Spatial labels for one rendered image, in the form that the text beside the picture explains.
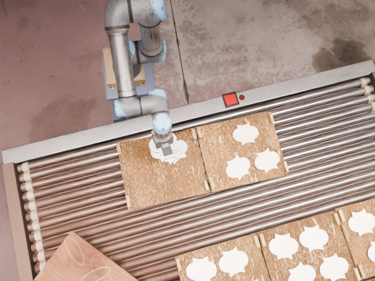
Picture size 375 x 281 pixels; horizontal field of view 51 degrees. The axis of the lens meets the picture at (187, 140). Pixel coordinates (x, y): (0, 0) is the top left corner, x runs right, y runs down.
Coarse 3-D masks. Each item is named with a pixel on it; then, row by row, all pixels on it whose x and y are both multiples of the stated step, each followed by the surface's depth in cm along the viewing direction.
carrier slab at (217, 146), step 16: (208, 128) 205; (224, 128) 205; (272, 128) 207; (208, 144) 202; (224, 144) 203; (240, 144) 203; (256, 144) 204; (272, 144) 204; (208, 160) 200; (224, 160) 201; (208, 176) 198; (224, 176) 198; (256, 176) 199; (272, 176) 200
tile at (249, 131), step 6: (240, 126) 205; (246, 126) 205; (252, 126) 205; (234, 132) 204; (240, 132) 204; (246, 132) 204; (252, 132) 204; (234, 138) 203; (240, 138) 203; (246, 138) 203; (252, 138) 203
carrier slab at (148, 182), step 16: (192, 128) 204; (128, 144) 200; (144, 144) 201; (192, 144) 202; (128, 160) 198; (144, 160) 199; (160, 160) 199; (192, 160) 200; (128, 176) 196; (144, 176) 196; (160, 176) 197; (176, 176) 197; (192, 176) 198; (128, 192) 194; (144, 192) 194; (160, 192) 194; (176, 192) 195; (192, 192) 195; (208, 192) 196; (128, 208) 192
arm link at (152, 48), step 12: (132, 0) 147; (144, 0) 148; (156, 0) 148; (132, 12) 149; (144, 12) 149; (156, 12) 150; (144, 24) 157; (156, 24) 158; (144, 36) 172; (156, 36) 173; (144, 48) 185; (156, 48) 184; (144, 60) 192; (156, 60) 193
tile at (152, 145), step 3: (174, 135) 187; (174, 138) 187; (150, 141) 186; (174, 141) 187; (150, 144) 186; (153, 144) 186; (171, 144) 186; (174, 144) 186; (150, 147) 185; (153, 147) 185; (171, 147) 186; (153, 150) 185; (156, 150) 185; (159, 150) 185; (174, 150) 186; (162, 153) 185
